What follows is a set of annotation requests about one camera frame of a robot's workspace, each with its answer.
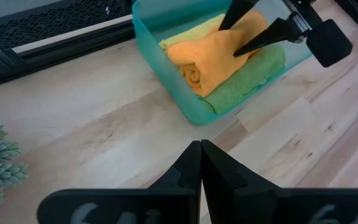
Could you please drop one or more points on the black perforated panel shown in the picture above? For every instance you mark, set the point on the black perforated panel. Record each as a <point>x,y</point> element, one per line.
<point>42,21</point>

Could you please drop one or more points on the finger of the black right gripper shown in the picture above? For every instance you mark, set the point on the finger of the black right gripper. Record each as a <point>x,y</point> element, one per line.
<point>269,35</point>
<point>238,12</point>

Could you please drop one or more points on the orange microfiber towel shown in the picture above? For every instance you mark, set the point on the orange microfiber towel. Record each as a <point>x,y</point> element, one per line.
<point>213,56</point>

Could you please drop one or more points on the teal translucent plastic basket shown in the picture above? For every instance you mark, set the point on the teal translucent plastic basket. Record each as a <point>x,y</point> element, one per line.
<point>166,77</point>

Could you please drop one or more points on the green microfiber towel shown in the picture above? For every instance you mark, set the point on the green microfiber towel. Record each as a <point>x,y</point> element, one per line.
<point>247,81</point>

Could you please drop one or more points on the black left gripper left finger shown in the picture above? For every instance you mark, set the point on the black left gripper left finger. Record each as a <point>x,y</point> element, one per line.
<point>188,171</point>

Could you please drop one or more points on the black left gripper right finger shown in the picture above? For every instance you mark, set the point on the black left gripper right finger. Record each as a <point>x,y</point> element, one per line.
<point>228,189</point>

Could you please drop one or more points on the yellow microfiber towel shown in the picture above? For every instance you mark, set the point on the yellow microfiber towel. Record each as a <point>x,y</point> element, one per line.
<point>194,32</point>

